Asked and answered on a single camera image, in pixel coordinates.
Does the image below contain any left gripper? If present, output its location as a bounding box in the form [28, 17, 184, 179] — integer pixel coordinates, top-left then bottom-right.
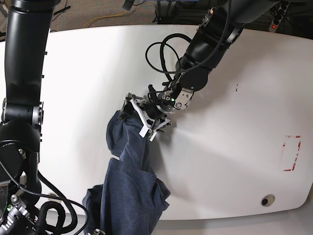
[118, 92, 175, 133]

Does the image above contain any dark blue T-shirt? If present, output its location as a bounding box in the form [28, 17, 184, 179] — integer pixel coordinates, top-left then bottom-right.
[82, 111, 171, 235]

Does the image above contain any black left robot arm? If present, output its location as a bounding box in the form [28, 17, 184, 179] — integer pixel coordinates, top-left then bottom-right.
[118, 0, 278, 139]

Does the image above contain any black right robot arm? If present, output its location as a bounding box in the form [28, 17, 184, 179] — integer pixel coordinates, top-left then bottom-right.
[0, 0, 81, 235]

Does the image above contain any left table grommet hole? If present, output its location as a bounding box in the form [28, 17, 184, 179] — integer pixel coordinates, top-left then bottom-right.
[48, 192, 62, 203]

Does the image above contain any table grommet hole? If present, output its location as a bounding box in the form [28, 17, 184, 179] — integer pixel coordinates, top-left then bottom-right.
[261, 194, 275, 207]
[48, 192, 62, 203]

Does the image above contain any right table grommet hole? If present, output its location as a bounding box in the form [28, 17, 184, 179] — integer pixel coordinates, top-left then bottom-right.
[261, 194, 275, 207]

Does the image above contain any red tape rectangle marking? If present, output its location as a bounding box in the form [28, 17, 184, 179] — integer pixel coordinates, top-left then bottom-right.
[281, 135, 301, 172]

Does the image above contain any black power strip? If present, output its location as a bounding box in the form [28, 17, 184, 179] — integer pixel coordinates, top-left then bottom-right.
[268, 4, 289, 32]

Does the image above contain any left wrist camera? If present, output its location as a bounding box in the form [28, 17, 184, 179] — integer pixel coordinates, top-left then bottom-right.
[139, 126, 157, 141]

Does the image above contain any yellow cable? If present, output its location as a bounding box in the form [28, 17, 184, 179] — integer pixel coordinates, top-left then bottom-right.
[84, 9, 129, 28]

